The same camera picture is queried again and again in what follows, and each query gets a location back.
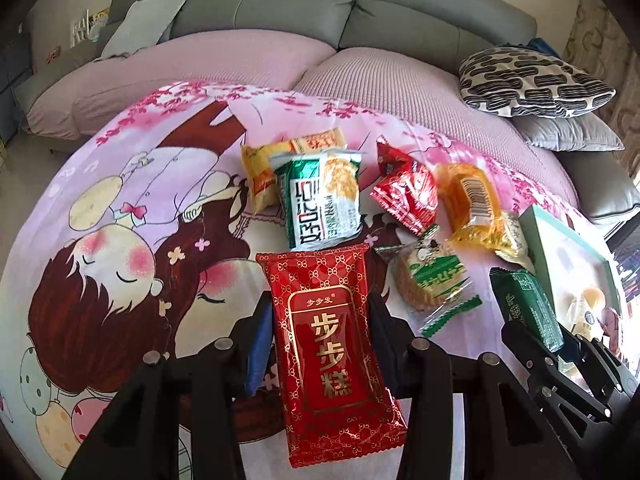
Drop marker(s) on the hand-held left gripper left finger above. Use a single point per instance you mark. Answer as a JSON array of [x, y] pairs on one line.
[[257, 355]]

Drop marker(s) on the shiny red snack packet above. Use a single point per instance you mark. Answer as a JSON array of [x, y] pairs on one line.
[[405, 200]]

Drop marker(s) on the clear round bun packet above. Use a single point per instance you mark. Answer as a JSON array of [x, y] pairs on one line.
[[590, 305]]

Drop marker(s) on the green white cracker packet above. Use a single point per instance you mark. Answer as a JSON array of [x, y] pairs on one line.
[[320, 200]]

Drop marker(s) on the light grey cushion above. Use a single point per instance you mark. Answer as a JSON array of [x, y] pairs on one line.
[[142, 25]]

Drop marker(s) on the white snack packet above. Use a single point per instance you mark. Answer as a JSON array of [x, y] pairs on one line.
[[520, 245]]

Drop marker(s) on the dark green snack packet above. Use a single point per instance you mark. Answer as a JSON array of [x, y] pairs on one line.
[[530, 300]]

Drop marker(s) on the clear round biscuit packet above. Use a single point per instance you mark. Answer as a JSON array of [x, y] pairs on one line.
[[430, 270]]

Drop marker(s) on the yellow snack packet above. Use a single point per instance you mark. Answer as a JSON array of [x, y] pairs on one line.
[[257, 175]]

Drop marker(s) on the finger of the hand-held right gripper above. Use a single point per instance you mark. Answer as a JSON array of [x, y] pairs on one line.
[[600, 355], [525, 350]]

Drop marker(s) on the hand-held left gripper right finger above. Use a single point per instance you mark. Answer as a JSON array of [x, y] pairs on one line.
[[392, 350]]

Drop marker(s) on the shallow teal cardboard box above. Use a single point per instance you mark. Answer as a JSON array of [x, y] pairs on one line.
[[565, 255]]

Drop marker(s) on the grey pillow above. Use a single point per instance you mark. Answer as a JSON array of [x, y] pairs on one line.
[[565, 132]]

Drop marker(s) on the orange bread packet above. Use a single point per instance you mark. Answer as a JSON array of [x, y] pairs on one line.
[[470, 205]]

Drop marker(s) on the blue cloth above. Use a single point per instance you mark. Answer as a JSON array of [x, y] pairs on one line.
[[542, 45]]

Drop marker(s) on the black white patterned pillow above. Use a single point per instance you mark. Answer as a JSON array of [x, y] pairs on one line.
[[535, 80]]

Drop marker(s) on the patterned beige curtain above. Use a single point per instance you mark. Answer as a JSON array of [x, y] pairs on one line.
[[595, 35]]

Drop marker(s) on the red gold patterned packet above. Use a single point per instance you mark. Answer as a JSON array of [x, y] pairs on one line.
[[325, 340]]

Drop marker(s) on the dark cabinet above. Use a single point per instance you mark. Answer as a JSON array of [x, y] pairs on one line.
[[12, 85]]

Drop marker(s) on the pink roll cake packet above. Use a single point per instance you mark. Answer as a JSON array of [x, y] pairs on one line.
[[612, 322]]

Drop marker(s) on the pink waffle blanket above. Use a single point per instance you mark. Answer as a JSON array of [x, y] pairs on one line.
[[200, 60]]

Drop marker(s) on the grey sofa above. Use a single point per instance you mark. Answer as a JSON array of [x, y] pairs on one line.
[[280, 5]]

